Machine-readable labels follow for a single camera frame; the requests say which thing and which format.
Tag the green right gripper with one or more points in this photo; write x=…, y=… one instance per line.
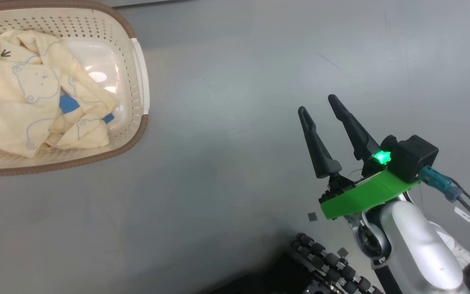
x=361, y=198

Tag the cream bear-print garment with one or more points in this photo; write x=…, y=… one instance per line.
x=23, y=106

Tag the small grey square floor marker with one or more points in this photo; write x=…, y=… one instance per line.
x=343, y=252

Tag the black roller base wheel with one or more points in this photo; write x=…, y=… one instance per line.
x=329, y=261

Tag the cream perforated brown-rimmed laundry basket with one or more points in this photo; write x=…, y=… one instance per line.
x=131, y=81

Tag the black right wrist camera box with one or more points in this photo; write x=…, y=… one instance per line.
x=412, y=157

